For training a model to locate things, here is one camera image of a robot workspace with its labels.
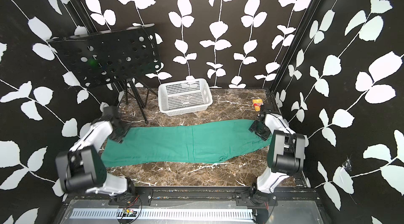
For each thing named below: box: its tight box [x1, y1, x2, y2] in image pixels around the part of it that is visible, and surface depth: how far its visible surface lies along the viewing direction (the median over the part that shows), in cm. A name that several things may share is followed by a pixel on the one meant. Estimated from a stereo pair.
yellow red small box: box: [252, 98, 265, 112], surface depth 113 cm
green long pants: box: [99, 119, 272, 168], surface depth 92 cm
